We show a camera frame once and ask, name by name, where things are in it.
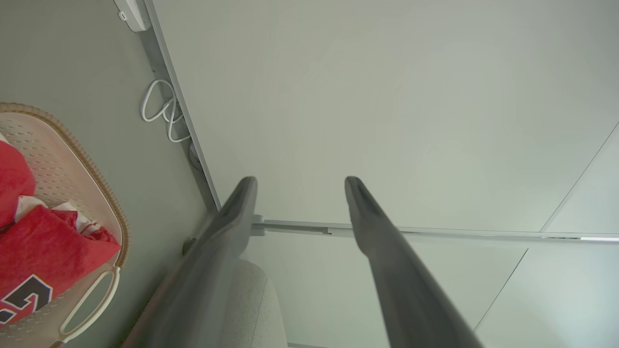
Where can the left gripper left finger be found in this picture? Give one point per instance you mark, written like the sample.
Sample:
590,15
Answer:
213,251

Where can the white wall trim rail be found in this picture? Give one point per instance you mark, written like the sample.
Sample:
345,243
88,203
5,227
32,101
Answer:
435,233
164,63

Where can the red cloth garment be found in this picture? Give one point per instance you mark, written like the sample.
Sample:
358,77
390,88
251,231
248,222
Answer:
43,246

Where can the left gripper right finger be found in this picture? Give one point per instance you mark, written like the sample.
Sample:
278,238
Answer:
396,270

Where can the white plastic wall device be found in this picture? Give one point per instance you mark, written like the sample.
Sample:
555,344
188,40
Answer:
135,12

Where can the light grey fabric sofa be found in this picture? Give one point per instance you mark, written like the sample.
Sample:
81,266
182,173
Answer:
261,309

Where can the beige laundry basket brown rim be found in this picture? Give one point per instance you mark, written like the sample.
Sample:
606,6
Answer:
58,159

